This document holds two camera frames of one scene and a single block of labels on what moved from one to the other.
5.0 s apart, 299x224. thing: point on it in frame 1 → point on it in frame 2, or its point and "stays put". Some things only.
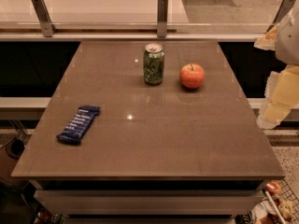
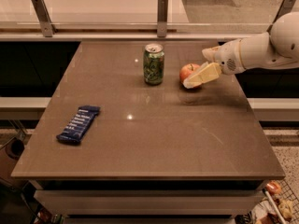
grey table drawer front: x=149 y=203 stays put
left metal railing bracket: x=44 y=18 stays put
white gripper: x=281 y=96 → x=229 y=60
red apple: x=192 y=76 stays put
